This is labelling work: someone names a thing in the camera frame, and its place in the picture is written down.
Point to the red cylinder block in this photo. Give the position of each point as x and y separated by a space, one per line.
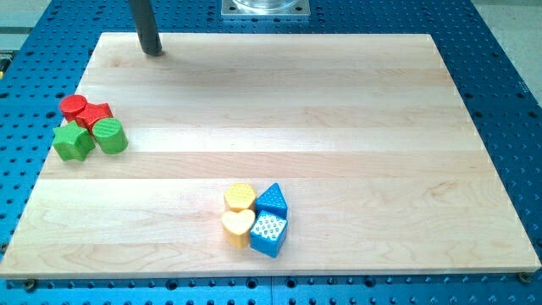
72 105

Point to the light wooden board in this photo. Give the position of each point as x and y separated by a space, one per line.
378 159

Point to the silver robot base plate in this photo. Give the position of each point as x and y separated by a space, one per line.
265 8

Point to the blue perforated metal table plate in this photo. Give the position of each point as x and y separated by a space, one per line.
505 108

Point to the red star block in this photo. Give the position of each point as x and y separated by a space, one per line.
91 114

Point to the blue cube block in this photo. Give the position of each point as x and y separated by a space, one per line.
268 233

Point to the green cylinder block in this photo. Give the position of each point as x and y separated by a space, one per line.
110 136

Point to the yellow heart block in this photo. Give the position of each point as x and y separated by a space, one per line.
237 227

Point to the yellow hexagon block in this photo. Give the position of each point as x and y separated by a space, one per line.
239 196

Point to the green star block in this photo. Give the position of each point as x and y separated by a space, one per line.
72 142

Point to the blue triangle block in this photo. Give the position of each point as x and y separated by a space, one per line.
272 201

